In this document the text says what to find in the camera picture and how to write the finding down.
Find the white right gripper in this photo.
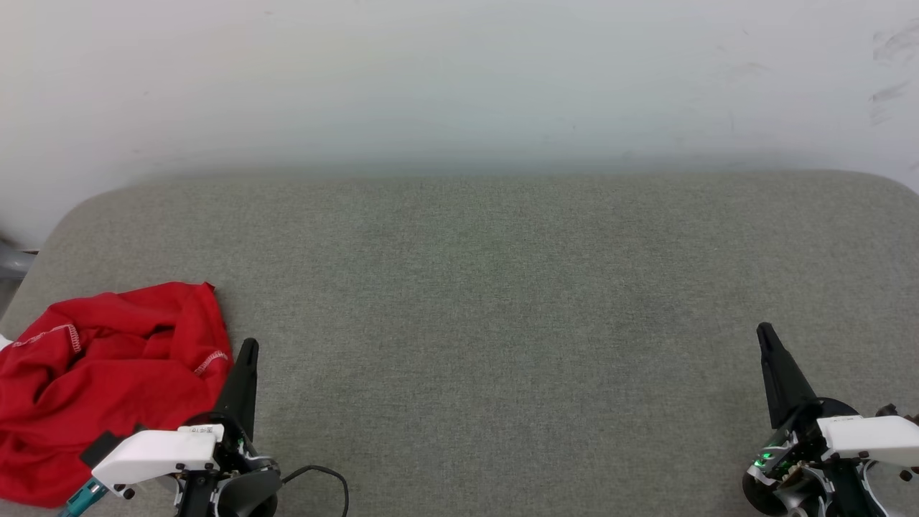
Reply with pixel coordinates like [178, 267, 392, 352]
[747, 322, 919, 480]

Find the red and white shirt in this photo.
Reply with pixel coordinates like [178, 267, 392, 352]
[0, 281, 235, 508]

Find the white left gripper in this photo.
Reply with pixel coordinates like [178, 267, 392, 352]
[91, 338, 282, 496]

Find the grey metal frame tube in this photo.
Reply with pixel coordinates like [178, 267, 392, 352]
[0, 239, 38, 282]

